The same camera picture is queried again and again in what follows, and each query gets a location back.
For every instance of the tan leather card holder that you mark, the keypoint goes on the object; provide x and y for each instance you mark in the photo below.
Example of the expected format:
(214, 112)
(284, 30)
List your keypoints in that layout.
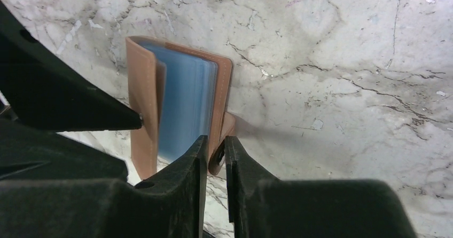
(181, 93)

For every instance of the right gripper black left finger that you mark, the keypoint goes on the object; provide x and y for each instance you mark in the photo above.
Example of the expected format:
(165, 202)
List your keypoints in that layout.
(169, 204)

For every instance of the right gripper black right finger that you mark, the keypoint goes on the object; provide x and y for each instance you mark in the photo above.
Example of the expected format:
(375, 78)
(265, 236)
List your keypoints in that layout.
(261, 205)

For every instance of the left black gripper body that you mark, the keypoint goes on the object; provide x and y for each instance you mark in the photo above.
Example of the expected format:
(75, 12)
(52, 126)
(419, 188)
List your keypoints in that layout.
(27, 153)

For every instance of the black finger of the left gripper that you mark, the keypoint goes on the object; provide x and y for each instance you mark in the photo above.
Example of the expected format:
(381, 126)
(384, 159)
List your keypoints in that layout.
(45, 93)

